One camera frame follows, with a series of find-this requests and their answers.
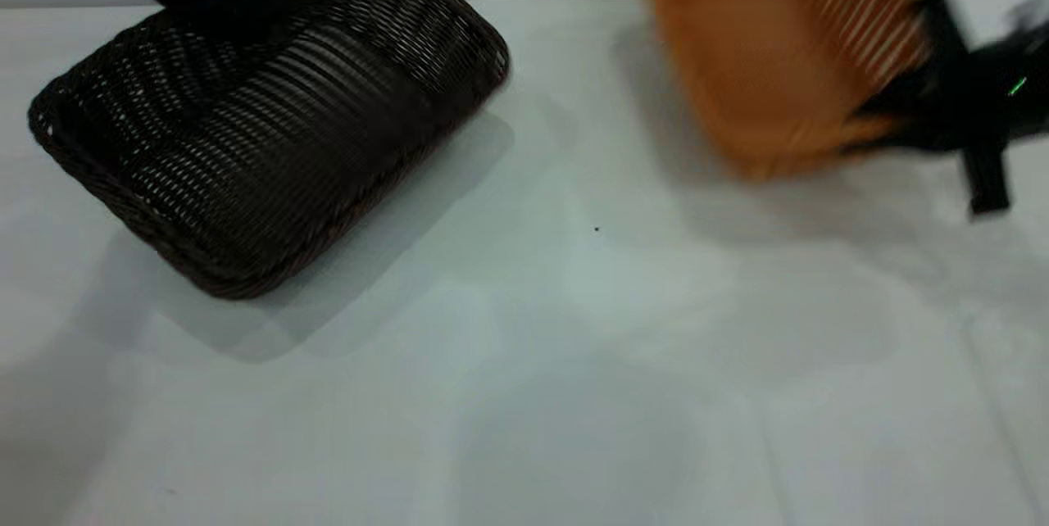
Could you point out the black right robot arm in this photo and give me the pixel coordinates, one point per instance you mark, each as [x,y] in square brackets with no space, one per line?
[1039,75]

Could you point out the orange woven wicker basket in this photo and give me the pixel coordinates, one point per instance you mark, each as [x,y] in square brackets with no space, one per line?
[770,59]

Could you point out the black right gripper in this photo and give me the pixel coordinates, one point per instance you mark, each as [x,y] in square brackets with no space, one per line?
[967,100]

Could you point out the black woven wicker basket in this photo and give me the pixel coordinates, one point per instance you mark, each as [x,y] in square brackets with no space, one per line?
[270,141]

